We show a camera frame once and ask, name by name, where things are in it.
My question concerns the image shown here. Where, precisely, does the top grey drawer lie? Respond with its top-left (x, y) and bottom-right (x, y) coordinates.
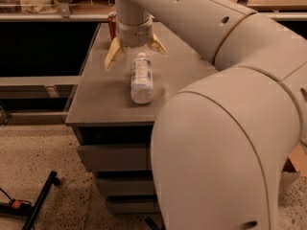
top-left (77, 144), bottom-right (151, 172)

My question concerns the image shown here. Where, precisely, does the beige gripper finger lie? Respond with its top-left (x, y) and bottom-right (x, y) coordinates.
top-left (105, 37), bottom-right (126, 71)
top-left (148, 34), bottom-right (168, 56)

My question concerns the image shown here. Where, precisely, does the grey drawer cabinet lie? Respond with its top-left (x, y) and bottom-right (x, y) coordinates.
top-left (66, 22), bottom-right (215, 201)

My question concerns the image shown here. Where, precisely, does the bottom grey drawer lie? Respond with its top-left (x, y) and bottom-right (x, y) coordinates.
top-left (106, 198), bottom-right (160, 215)

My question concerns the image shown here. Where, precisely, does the white cardboard box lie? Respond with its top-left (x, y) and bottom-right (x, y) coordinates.
top-left (279, 144), bottom-right (307, 192)

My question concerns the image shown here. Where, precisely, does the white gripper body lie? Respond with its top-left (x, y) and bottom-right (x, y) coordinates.
top-left (116, 18), bottom-right (154, 48)

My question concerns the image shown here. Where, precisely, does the grey drawer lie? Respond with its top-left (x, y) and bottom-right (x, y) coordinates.
top-left (77, 144), bottom-right (151, 172)
top-left (106, 198), bottom-right (160, 215)
top-left (94, 176), bottom-right (155, 196)

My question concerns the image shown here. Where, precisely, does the orange soda can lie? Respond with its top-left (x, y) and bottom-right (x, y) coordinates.
top-left (107, 11), bottom-right (117, 39)

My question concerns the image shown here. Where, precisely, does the middle grey drawer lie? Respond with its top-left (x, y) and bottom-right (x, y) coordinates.
top-left (94, 176), bottom-right (155, 196)

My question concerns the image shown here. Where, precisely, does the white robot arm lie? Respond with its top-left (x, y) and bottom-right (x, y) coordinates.
top-left (116, 0), bottom-right (307, 230)

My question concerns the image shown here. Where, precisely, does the clear plastic water bottle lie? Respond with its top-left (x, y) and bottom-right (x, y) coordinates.
top-left (130, 53), bottom-right (154, 104)

